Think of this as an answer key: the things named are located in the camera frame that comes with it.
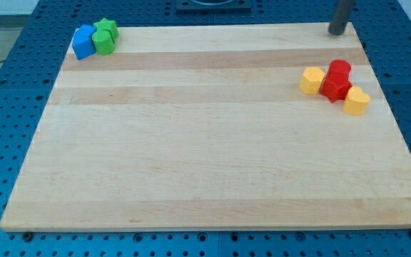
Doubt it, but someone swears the yellow heart block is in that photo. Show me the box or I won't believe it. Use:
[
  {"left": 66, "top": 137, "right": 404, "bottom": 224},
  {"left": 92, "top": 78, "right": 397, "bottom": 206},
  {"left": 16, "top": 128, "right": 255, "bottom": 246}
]
[{"left": 342, "top": 86, "right": 371, "bottom": 116}]

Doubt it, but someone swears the wooden board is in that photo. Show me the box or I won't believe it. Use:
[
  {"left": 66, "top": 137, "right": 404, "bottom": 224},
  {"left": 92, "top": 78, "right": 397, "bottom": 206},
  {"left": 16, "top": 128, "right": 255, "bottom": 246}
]
[{"left": 0, "top": 23, "right": 411, "bottom": 232}]

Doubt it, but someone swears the yellow hexagon block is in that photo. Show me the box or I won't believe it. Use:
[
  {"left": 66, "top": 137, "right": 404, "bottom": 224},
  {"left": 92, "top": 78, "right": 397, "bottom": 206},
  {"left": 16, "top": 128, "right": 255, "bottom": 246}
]
[{"left": 299, "top": 66, "right": 326, "bottom": 95}]

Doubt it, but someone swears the red star block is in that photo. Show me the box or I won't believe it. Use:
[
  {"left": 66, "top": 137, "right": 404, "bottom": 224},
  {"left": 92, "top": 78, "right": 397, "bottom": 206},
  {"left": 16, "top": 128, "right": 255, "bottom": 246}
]
[{"left": 320, "top": 78, "right": 352, "bottom": 103}]

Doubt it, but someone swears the green cylinder block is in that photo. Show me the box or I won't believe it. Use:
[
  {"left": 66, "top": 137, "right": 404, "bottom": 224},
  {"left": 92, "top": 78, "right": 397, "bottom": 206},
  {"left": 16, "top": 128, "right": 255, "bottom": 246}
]
[{"left": 92, "top": 30, "right": 115, "bottom": 56}]

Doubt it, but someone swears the green star block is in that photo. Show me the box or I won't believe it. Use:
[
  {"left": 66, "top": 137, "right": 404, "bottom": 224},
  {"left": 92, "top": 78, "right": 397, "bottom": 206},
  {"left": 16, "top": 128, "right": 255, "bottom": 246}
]
[{"left": 93, "top": 18, "right": 119, "bottom": 42}]

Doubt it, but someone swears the red cylinder block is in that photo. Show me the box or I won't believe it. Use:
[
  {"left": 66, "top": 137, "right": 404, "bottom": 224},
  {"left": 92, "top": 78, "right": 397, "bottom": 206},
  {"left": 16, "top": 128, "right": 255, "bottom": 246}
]
[{"left": 326, "top": 59, "right": 352, "bottom": 81}]

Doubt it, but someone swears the blue block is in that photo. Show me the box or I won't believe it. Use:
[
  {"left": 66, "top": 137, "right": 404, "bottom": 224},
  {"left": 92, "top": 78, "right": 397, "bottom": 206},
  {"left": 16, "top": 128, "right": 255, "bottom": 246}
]
[{"left": 72, "top": 24, "right": 96, "bottom": 60}]

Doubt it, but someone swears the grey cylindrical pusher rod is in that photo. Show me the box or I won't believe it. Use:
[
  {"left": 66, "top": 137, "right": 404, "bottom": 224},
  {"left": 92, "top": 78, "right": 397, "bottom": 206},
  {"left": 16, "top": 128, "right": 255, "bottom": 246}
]
[{"left": 328, "top": 0, "right": 356, "bottom": 36}]

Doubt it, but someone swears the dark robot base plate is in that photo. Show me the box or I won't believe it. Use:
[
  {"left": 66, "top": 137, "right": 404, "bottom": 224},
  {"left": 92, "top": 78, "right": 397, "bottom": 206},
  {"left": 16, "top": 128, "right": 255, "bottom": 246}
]
[{"left": 175, "top": 0, "right": 252, "bottom": 13}]

